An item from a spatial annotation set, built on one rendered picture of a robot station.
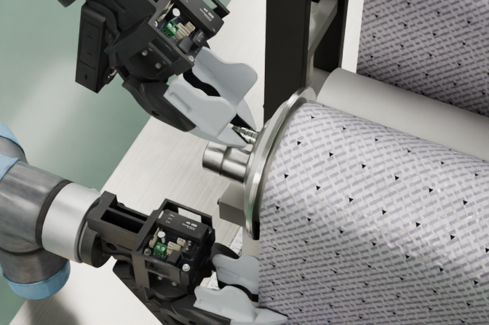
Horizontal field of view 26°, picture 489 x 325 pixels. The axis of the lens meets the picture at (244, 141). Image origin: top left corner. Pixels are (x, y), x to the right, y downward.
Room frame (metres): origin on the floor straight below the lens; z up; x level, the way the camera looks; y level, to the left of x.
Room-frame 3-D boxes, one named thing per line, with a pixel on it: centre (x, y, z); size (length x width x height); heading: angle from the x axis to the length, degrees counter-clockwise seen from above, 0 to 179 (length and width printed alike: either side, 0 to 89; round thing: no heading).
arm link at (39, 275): (0.67, 0.24, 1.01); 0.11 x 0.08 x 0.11; 27
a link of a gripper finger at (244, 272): (0.55, -0.01, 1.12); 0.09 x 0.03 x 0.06; 66
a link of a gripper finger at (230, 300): (0.52, 0.01, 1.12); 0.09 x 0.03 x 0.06; 64
